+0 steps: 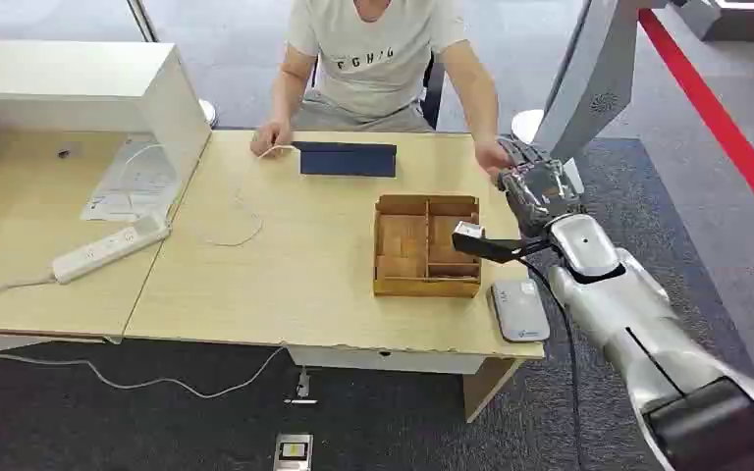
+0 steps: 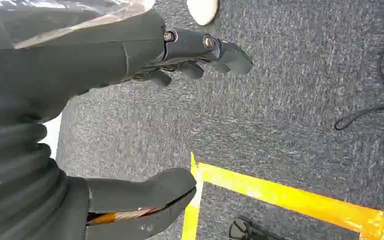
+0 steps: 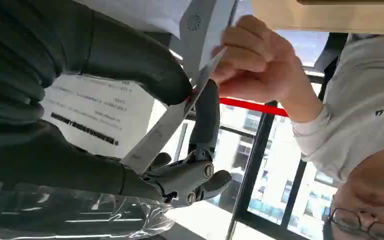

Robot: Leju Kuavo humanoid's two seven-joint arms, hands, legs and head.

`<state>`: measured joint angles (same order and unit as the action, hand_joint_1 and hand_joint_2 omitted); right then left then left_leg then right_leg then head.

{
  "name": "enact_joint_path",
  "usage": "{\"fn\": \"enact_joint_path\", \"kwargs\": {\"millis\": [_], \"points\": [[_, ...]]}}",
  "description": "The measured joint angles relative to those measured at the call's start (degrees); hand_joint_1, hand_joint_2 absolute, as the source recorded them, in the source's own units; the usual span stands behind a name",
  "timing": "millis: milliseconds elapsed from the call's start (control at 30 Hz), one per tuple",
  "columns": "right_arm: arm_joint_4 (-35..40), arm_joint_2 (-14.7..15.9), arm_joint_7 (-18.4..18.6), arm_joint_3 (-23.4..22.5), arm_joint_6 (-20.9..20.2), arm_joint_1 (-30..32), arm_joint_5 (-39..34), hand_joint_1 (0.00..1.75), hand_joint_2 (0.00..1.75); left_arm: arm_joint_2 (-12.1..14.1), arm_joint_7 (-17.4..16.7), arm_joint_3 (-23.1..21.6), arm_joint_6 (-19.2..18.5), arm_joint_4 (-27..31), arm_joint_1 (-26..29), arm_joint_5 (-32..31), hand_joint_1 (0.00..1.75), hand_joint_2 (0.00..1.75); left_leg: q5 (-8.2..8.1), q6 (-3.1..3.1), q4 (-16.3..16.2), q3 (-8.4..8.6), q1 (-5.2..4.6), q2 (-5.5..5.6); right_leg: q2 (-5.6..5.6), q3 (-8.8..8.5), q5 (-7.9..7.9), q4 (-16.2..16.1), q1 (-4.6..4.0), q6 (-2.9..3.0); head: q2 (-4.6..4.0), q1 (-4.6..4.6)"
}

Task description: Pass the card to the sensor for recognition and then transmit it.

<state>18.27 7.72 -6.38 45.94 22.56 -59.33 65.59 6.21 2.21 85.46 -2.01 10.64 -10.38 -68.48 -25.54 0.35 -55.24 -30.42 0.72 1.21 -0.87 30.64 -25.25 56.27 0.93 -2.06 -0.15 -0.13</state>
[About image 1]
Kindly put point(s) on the small dark desk grommet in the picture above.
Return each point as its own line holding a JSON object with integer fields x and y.
{"x": 63, "y": 153}

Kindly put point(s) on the small grey floor device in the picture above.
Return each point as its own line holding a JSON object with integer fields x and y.
{"x": 293, "y": 452}

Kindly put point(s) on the wooden desk leg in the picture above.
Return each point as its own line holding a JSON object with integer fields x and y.
{"x": 484, "y": 387}

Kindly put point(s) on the person's right hand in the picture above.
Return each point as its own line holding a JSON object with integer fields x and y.
{"x": 269, "y": 138}

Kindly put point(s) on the white power strip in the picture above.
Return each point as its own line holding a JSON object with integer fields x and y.
{"x": 107, "y": 250}

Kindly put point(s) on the white plug adapter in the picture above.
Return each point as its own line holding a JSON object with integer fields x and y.
{"x": 301, "y": 389}

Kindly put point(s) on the wooden compartment box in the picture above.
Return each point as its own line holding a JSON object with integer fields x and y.
{"x": 409, "y": 253}

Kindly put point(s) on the person's left hand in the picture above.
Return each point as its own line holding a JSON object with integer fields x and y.
{"x": 491, "y": 158}

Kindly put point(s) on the white kiosk stand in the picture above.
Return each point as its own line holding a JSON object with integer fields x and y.
{"x": 588, "y": 78}

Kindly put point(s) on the dark blue tablet case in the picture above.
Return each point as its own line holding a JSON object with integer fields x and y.
{"x": 348, "y": 161}

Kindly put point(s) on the black chair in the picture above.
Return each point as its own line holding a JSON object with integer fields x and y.
{"x": 432, "y": 91}

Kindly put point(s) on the person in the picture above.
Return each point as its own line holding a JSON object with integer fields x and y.
{"x": 370, "y": 65}

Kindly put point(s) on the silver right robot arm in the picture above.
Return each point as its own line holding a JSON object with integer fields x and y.
{"x": 637, "y": 325}

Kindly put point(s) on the white round base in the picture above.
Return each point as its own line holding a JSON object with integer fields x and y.
{"x": 208, "y": 112}
{"x": 526, "y": 125}

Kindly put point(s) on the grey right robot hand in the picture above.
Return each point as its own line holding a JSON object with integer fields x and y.
{"x": 536, "y": 195}

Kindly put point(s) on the printed paper sheet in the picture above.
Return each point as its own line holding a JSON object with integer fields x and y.
{"x": 133, "y": 182}

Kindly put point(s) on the white desk partition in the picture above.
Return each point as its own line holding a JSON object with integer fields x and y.
{"x": 91, "y": 84}

